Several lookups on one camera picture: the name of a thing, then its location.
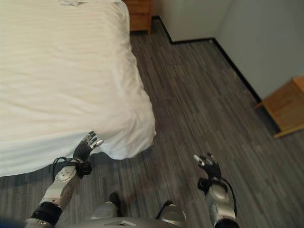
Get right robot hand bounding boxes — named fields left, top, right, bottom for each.
left=193, top=152, right=222, bottom=178

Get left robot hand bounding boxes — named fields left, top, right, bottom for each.
left=72, top=130, right=105, bottom=163

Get white bed duvet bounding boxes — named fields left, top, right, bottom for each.
left=0, top=0, right=157, bottom=178

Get silver robot body and legs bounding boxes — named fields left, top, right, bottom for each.
left=64, top=191, right=211, bottom=228

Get wooden bench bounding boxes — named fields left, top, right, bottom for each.
left=254, top=76, right=304, bottom=139

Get wooden nightstand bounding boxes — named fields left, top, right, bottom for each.
left=123, top=0, right=152, bottom=36

